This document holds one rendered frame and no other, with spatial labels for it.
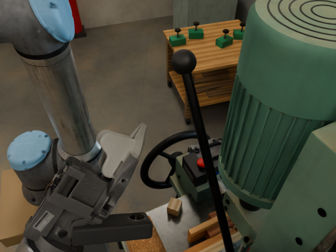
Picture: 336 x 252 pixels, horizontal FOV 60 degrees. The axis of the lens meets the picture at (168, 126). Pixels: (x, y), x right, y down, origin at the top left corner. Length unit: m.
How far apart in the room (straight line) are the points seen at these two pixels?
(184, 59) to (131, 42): 2.91
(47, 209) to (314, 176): 0.34
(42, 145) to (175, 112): 1.50
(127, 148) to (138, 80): 2.33
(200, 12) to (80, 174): 2.53
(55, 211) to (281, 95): 0.32
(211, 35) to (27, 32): 1.85
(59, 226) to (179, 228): 0.44
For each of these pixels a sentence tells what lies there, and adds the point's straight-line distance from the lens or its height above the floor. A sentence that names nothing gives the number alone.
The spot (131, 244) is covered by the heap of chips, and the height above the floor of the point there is 0.92.
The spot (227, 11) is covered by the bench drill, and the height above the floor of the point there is 0.43.
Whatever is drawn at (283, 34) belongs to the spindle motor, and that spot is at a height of 1.50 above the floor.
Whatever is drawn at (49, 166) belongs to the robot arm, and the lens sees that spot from 1.09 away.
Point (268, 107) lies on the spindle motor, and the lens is 0.38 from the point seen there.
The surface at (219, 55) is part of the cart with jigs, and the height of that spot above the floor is 0.53.
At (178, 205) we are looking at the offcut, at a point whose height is 0.93.
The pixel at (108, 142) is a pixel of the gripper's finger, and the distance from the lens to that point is 0.41.
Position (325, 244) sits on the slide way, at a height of 1.30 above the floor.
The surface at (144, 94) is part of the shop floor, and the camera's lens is 2.58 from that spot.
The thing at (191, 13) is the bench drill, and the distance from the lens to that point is 2.81.
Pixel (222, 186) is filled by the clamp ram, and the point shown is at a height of 0.96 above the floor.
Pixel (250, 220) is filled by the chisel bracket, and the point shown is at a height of 1.07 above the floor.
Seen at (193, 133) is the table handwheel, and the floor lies 0.94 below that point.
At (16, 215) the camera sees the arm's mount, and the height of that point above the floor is 0.62.
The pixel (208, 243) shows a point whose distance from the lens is 0.78.
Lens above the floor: 1.66
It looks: 46 degrees down
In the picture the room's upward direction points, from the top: straight up
